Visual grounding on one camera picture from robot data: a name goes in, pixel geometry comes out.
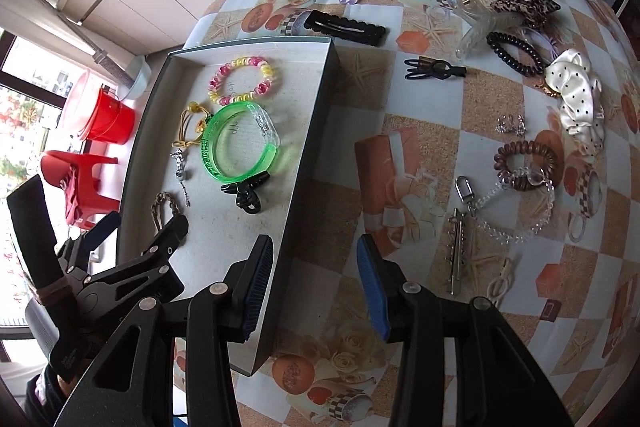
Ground green translucent bangle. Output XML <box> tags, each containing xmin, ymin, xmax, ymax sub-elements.
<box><xmin>199</xmin><ymin>102</ymin><xmax>283</xmax><ymax>185</ymax></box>

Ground clear chain bracelet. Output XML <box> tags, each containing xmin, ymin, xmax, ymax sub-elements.
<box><xmin>454</xmin><ymin>167</ymin><xmax>557</xmax><ymax>247</ymax></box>

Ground clear claw hair clip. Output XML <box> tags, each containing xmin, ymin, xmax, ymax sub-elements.
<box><xmin>452</xmin><ymin>0</ymin><xmax>506</xmax><ymax>60</ymax></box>

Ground pale grey basin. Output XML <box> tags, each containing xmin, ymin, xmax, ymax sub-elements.
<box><xmin>117</xmin><ymin>54</ymin><xmax>153</xmax><ymax>100</ymax></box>

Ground brown braided bracelet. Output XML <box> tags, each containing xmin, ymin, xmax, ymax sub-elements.
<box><xmin>151</xmin><ymin>192</ymin><xmax>181</xmax><ymax>230</ymax></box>

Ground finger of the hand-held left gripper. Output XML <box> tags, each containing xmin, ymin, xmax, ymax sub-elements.
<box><xmin>75</xmin><ymin>214</ymin><xmax>191</xmax><ymax>333</ymax></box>
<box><xmin>55</xmin><ymin>211</ymin><xmax>122</xmax><ymax>278</ymax></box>

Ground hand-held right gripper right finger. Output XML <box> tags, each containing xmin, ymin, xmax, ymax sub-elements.
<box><xmin>356</xmin><ymin>234</ymin><xmax>576</xmax><ymax>427</ymax></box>

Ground pink plastic tub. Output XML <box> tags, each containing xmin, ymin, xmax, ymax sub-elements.
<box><xmin>60</xmin><ymin>69</ymin><xmax>101</xmax><ymax>132</ymax></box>

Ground black alligator hair clip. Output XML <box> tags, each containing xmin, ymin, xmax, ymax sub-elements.
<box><xmin>404</xmin><ymin>57</ymin><xmax>468</xmax><ymax>82</ymax></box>

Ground yellow cord hair tie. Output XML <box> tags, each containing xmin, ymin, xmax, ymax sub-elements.
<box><xmin>171</xmin><ymin>102</ymin><xmax>213</xmax><ymax>148</ymax></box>

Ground brown spiral hair tie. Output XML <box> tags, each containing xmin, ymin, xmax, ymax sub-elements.
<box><xmin>494</xmin><ymin>139</ymin><xmax>558</xmax><ymax>194</ymax></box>

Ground silver charm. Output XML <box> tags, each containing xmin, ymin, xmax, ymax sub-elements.
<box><xmin>169</xmin><ymin>148</ymin><xmax>192</xmax><ymax>208</ymax></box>

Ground cream loop hair clip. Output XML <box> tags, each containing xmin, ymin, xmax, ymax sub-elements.
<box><xmin>485</xmin><ymin>257</ymin><xmax>516</xmax><ymax>308</ymax></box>

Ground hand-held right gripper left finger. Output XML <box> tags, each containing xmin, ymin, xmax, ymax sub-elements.
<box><xmin>52</xmin><ymin>234</ymin><xmax>275</xmax><ymax>427</ymax></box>

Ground black snap hair clip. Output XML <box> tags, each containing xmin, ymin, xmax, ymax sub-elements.
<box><xmin>303</xmin><ymin>9</ymin><xmax>388</xmax><ymax>48</ymax></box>

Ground pink yellow spiral hair tie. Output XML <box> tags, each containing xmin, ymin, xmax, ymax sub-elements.
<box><xmin>207</xmin><ymin>55</ymin><xmax>280</xmax><ymax>106</ymax></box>

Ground silver metal barrette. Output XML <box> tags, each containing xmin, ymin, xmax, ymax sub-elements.
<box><xmin>445</xmin><ymin>207</ymin><xmax>473</xmax><ymax>296</ymax></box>

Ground red plastic chair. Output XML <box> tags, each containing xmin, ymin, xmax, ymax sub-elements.
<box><xmin>40</xmin><ymin>149</ymin><xmax>121</xmax><ymax>230</ymax></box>

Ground cream polka dot scrunchie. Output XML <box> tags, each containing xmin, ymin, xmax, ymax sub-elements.
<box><xmin>544</xmin><ymin>48</ymin><xmax>607</xmax><ymax>158</ymax></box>

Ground silver earrings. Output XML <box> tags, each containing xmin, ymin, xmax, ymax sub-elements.
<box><xmin>495</xmin><ymin>113</ymin><xmax>527</xmax><ymax>136</ymax></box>

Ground red bucket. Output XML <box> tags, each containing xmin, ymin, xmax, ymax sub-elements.
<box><xmin>80</xmin><ymin>87</ymin><xmax>137</xmax><ymax>142</ymax></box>

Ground black spiral hair tie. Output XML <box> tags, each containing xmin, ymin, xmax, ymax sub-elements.
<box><xmin>486</xmin><ymin>32</ymin><xmax>547</xmax><ymax>76</ymax></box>

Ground small black claw clip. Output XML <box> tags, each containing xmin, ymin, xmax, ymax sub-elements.
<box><xmin>220</xmin><ymin>172</ymin><xmax>272</xmax><ymax>214</ymax></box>

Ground grey shallow tray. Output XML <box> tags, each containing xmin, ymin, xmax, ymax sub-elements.
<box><xmin>116</xmin><ymin>36</ymin><xmax>342</xmax><ymax>378</ymax></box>

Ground lavender thin hair tie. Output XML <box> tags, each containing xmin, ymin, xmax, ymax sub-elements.
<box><xmin>520</xmin><ymin>26</ymin><xmax>558</xmax><ymax>58</ymax></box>

